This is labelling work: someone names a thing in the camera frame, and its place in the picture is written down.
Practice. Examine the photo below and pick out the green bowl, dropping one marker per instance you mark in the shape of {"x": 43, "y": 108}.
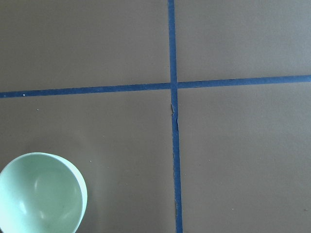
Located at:
{"x": 41, "y": 193}

